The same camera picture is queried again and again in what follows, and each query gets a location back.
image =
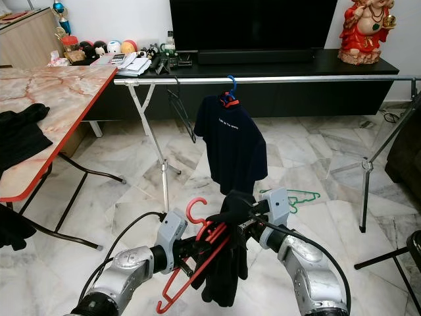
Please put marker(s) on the grey calculator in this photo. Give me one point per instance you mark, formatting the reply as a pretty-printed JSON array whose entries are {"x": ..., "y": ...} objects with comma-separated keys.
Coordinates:
[{"x": 117, "y": 58}]

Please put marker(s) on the red lid glass jar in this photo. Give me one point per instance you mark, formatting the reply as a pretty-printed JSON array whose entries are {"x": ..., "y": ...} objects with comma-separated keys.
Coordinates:
[{"x": 71, "y": 51}]

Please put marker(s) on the black flat television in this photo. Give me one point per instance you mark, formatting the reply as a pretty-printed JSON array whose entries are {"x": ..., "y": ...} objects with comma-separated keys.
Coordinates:
[{"x": 250, "y": 23}]

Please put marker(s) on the silver metal clothes rack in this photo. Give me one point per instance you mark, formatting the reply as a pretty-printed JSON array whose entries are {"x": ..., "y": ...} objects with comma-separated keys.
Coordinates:
[{"x": 289, "y": 79}]

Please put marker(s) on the red laughing buddha statue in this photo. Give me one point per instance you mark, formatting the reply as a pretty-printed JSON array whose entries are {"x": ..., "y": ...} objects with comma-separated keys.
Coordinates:
[{"x": 365, "y": 36}]

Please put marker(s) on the clear bottle green label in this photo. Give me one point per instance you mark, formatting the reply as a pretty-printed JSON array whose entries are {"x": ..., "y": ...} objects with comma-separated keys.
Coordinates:
[{"x": 169, "y": 42}]

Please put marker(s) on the black clothes hanger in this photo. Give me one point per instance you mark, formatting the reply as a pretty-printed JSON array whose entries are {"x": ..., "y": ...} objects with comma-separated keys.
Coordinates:
[{"x": 194, "y": 138}]

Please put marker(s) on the white paper stack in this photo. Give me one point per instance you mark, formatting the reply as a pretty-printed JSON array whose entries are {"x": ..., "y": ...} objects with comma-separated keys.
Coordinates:
[{"x": 138, "y": 67}]

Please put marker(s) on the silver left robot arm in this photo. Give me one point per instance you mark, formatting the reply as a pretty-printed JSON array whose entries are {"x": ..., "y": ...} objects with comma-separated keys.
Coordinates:
[{"x": 128, "y": 276}]

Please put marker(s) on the black television console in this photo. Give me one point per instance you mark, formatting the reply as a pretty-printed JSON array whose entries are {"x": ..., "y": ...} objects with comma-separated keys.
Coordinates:
[{"x": 322, "y": 99}]

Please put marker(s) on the marble top folding table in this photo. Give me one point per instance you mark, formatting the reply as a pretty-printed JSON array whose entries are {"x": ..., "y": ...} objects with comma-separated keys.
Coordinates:
[{"x": 59, "y": 99}]

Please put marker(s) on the green plastic clothes hanger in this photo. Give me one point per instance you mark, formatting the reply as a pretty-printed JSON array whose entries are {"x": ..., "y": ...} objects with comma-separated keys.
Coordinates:
[{"x": 309, "y": 195}]

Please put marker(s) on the pink white tissue pack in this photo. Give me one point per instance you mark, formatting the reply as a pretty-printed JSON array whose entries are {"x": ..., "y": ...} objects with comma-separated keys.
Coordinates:
[{"x": 59, "y": 61}]

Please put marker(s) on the black soundbar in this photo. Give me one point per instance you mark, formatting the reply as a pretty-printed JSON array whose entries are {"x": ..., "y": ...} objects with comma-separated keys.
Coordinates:
[{"x": 256, "y": 56}]

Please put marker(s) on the black mouse toy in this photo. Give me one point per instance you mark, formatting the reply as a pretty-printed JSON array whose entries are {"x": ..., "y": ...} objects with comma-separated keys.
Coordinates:
[{"x": 99, "y": 50}]

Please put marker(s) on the white round toy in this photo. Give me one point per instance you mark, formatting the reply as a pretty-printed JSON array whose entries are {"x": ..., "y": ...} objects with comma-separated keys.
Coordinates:
[{"x": 114, "y": 48}]

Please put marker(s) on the navy shirt red collar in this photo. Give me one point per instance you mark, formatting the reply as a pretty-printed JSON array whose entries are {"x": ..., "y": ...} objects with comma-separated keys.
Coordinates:
[{"x": 230, "y": 148}]

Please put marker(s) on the blue and gold trophy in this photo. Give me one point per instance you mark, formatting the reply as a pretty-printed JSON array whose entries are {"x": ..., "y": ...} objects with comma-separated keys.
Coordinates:
[{"x": 64, "y": 26}]

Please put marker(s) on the red plastic clothes hanger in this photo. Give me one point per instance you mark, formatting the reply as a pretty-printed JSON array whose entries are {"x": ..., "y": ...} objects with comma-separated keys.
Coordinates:
[{"x": 187, "y": 210}]

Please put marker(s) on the orange round toy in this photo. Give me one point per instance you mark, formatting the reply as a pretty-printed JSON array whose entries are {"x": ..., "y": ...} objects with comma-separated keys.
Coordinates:
[{"x": 128, "y": 48}]

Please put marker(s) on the black metal stand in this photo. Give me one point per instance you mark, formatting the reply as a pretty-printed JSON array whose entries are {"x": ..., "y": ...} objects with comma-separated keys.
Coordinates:
[{"x": 414, "y": 240}]

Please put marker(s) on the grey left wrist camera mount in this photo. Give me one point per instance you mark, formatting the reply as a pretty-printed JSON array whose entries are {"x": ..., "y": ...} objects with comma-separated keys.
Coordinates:
[{"x": 171, "y": 230}]

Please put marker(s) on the black shirt with fonemax print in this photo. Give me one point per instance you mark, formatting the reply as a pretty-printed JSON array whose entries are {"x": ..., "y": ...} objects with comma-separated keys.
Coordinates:
[{"x": 227, "y": 263}]

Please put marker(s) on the light wooden sideboard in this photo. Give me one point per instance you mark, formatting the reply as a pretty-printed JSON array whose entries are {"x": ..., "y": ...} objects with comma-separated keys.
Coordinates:
[{"x": 29, "y": 41}]

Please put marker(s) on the blue clothes hanger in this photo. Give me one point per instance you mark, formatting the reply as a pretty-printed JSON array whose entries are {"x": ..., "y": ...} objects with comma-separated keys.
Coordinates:
[{"x": 234, "y": 85}]

